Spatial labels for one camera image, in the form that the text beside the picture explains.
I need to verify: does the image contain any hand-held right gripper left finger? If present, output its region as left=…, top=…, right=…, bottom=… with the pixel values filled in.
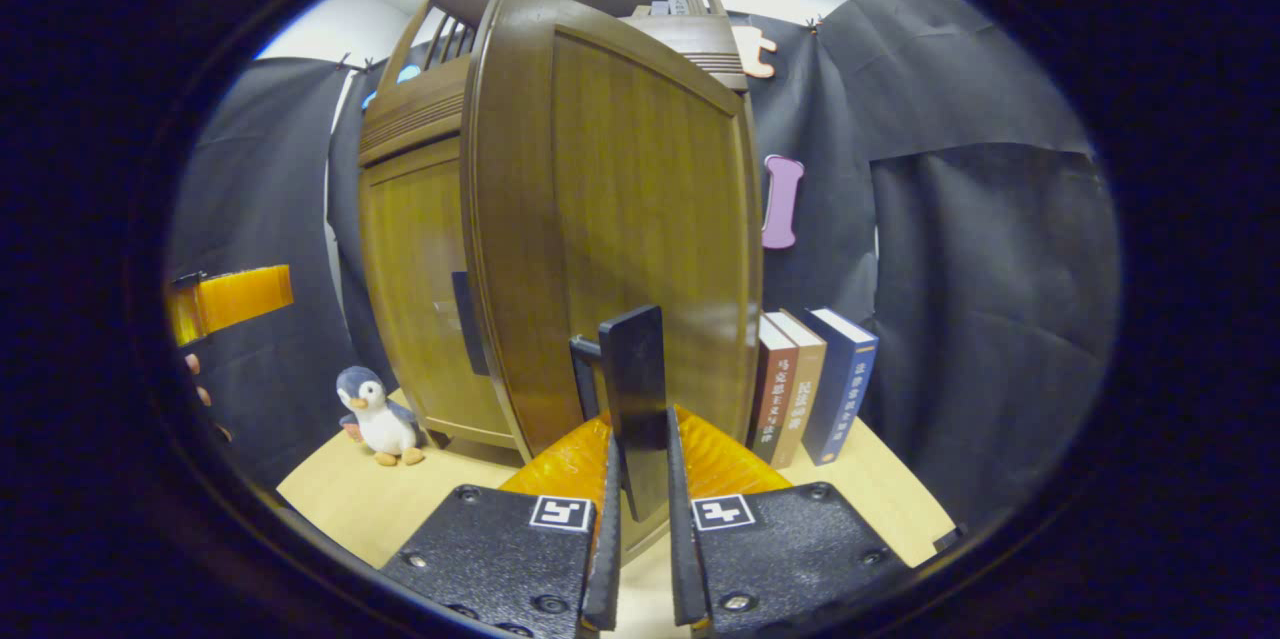
left=380, top=409, right=623, bottom=636

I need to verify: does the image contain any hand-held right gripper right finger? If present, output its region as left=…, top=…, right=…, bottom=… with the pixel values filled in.
left=665, top=406, right=913, bottom=636

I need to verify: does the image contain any wooden shoe cabinet door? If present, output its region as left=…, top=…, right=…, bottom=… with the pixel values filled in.
left=462, top=0, right=764, bottom=562
left=358, top=134, right=519, bottom=450

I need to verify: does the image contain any wooden double-door shoe cabinet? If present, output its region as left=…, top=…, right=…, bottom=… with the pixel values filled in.
left=355, top=0, right=766, bottom=562

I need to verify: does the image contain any black door handle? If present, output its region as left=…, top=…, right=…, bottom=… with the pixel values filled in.
left=451, top=270, right=492, bottom=378
left=570, top=306, right=671, bottom=523

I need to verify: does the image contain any tan book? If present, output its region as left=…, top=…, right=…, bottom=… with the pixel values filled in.
left=768, top=309, right=829, bottom=471

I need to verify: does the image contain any blue book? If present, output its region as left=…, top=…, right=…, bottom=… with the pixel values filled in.
left=800, top=307, right=880, bottom=467

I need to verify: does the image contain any plush penguin toy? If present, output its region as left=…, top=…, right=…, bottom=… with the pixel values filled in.
left=335, top=365, right=427, bottom=468

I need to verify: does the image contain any black backdrop cloth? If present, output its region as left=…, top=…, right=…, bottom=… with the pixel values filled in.
left=165, top=0, right=1121, bottom=532

